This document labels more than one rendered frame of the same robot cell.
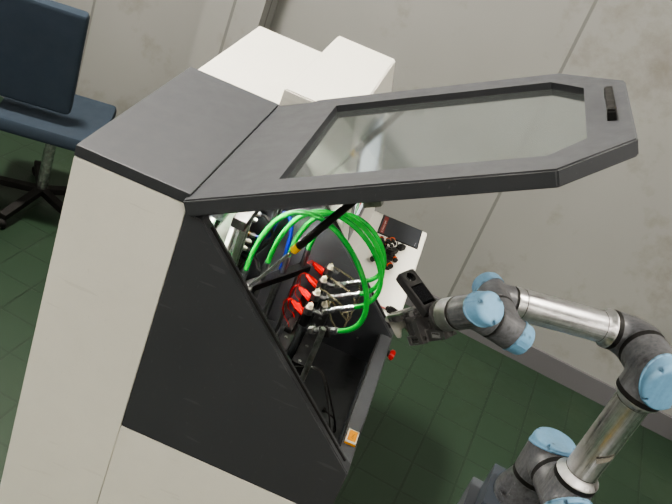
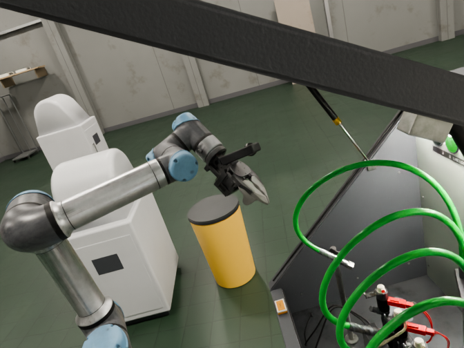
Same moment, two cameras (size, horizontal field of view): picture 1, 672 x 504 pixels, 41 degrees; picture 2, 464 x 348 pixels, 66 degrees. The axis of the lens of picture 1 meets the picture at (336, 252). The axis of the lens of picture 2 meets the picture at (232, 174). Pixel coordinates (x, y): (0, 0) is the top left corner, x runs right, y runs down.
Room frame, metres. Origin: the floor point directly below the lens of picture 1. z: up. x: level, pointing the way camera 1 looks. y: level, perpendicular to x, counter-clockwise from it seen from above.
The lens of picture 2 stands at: (2.72, -0.26, 1.79)
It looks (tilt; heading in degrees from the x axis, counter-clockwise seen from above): 22 degrees down; 179
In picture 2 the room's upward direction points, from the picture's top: 17 degrees counter-clockwise
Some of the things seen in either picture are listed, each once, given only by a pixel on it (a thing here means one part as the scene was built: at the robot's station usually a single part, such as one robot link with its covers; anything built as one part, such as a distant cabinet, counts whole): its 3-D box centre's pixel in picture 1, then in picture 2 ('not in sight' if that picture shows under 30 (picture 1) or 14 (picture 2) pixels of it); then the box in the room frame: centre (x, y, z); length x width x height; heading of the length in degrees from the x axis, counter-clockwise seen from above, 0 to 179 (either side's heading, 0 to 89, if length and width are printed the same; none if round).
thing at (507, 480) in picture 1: (527, 484); not in sight; (1.95, -0.72, 0.95); 0.15 x 0.15 x 0.10
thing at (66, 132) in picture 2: not in sight; (74, 141); (-3.23, -2.49, 0.76); 0.82 x 0.68 x 1.53; 79
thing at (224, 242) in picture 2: not in sight; (224, 242); (0.36, -0.43, 0.31); 0.40 x 0.40 x 0.63
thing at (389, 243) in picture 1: (389, 250); not in sight; (2.81, -0.17, 1.01); 0.23 x 0.11 x 0.06; 177
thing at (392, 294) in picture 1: (383, 264); not in sight; (2.77, -0.17, 0.96); 0.70 x 0.22 x 0.03; 177
